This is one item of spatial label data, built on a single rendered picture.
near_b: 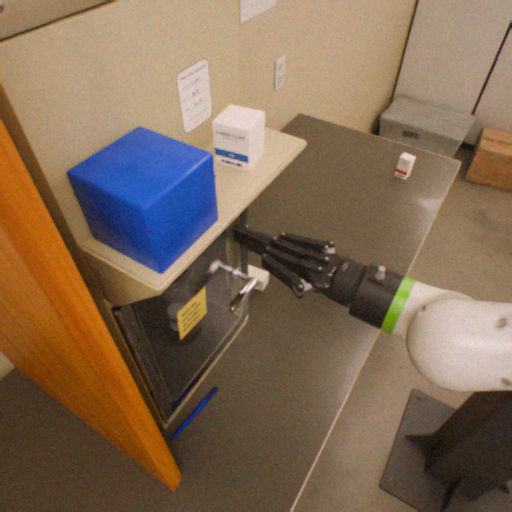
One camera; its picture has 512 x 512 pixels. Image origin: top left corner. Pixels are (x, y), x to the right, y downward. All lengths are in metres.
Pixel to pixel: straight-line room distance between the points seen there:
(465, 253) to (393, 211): 1.43
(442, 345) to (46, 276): 0.39
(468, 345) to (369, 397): 1.58
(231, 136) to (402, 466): 1.67
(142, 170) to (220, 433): 0.66
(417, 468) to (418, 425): 0.18
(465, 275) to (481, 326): 2.18
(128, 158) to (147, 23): 0.14
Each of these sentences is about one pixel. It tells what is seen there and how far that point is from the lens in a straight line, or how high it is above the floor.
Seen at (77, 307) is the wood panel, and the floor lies 1.54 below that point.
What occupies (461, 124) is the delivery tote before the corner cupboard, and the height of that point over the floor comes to 0.33.
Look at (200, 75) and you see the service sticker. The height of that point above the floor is 1.61.
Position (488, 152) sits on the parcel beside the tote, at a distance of 3.28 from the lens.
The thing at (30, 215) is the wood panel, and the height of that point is 1.64.
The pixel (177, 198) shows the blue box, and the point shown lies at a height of 1.58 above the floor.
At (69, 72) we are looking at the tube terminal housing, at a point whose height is 1.67.
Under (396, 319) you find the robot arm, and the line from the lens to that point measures 0.62.
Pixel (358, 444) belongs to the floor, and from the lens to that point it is 1.96.
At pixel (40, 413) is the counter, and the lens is 1.06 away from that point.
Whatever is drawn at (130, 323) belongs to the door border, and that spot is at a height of 1.34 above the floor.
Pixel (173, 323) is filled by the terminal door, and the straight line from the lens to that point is 0.69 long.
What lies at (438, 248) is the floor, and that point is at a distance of 2.76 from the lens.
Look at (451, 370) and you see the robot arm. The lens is 0.49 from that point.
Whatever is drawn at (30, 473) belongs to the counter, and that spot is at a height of 0.94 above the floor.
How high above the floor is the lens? 1.82
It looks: 48 degrees down
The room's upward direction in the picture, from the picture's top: straight up
